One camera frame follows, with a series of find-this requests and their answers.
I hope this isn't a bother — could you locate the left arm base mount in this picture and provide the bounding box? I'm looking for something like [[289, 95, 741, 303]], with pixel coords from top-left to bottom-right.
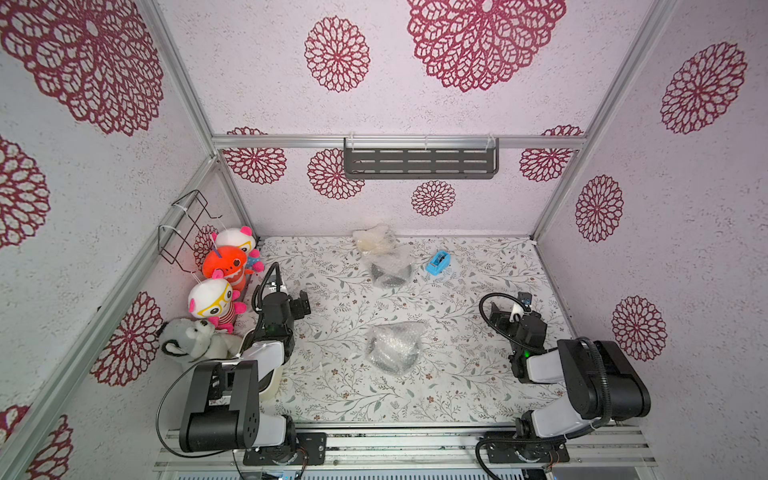
[[242, 431, 328, 467]]

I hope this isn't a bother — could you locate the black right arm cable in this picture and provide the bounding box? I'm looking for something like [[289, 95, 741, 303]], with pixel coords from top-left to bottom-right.
[[473, 291, 613, 480]]

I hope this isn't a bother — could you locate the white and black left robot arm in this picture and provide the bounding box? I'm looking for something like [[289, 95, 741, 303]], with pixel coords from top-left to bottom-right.
[[179, 291, 311, 463]]

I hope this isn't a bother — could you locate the grey slotted wall shelf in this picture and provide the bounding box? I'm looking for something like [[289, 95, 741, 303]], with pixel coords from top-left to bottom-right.
[[342, 138, 500, 180]]

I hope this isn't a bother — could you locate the red monster plush toy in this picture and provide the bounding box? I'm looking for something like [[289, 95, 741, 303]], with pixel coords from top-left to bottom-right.
[[202, 246, 249, 292]]

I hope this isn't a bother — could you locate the blue tape dispenser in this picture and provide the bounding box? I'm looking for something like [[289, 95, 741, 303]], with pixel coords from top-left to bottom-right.
[[425, 250, 451, 276]]

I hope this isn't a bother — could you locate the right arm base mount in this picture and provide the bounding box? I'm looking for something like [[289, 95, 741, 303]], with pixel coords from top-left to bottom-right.
[[475, 430, 570, 464]]

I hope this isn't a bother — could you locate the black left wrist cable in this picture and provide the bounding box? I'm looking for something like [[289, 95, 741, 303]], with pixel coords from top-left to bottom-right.
[[250, 261, 286, 319]]

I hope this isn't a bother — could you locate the grey plush koala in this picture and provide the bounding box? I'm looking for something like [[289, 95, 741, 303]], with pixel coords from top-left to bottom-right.
[[159, 318, 242, 366]]

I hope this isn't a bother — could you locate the cream rectangular tray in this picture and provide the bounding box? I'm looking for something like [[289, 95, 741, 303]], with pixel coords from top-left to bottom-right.
[[258, 362, 283, 403]]

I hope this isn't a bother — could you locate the blue floral ceramic plate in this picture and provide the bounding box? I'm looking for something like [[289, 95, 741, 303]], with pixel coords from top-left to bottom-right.
[[365, 337, 421, 375]]

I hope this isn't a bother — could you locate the white plush with blue dots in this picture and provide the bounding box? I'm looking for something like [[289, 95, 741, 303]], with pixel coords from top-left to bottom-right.
[[212, 226, 265, 273]]

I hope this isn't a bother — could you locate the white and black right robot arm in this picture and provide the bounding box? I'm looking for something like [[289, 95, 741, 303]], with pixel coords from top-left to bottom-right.
[[478, 294, 651, 443]]

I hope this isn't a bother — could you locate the black wire wall basket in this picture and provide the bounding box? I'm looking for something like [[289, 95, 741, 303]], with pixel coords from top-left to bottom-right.
[[156, 189, 221, 274]]

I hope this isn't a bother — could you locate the white plush with striped shirt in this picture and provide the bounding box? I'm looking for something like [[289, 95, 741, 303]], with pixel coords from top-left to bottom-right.
[[187, 278, 247, 334]]

